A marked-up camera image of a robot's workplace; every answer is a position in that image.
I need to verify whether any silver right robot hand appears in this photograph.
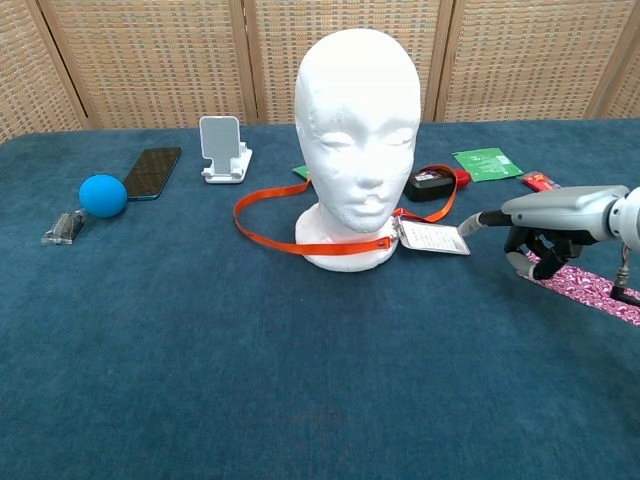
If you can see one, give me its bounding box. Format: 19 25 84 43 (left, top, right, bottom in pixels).
458 184 630 281

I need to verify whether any white badge card holder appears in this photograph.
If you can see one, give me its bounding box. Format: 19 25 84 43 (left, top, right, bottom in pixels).
397 217 471 257

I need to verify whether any orange lanyard strap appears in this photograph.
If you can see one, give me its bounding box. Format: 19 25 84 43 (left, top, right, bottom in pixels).
233 165 459 257

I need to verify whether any white foam mannequin head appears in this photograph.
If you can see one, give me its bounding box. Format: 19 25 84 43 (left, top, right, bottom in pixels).
293 28 421 274

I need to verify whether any red snack packet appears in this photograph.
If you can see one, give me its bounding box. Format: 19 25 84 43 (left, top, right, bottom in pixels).
522 170 564 193

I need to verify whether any purple patterned strip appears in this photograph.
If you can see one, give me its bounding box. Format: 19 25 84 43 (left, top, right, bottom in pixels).
517 252 640 327

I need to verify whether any large green foil packet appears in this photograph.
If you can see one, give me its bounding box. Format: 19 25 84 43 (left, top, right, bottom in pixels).
452 146 521 184

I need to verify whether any black and red device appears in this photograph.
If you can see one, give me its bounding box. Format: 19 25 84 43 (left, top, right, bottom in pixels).
403 166 473 203

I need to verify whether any woven folding screen panel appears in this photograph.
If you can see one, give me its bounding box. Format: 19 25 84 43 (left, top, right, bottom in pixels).
37 0 259 131
434 0 631 124
243 0 454 125
0 0 89 146
584 0 640 121

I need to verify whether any blue table cloth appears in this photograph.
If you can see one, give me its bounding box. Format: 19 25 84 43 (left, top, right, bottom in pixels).
0 118 640 480

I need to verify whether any white phone stand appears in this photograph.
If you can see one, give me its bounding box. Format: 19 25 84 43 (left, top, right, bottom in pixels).
198 115 254 186

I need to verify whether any black smartphone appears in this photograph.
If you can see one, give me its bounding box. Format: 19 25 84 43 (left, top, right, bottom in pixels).
122 146 183 201

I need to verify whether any blue ball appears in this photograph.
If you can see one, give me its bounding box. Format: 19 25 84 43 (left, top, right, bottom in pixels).
78 173 129 219

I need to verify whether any clear acrylic clip holder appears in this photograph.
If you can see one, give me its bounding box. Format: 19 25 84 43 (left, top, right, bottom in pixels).
40 208 88 246

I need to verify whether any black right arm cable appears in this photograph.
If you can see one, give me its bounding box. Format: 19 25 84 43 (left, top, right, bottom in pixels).
610 244 640 309

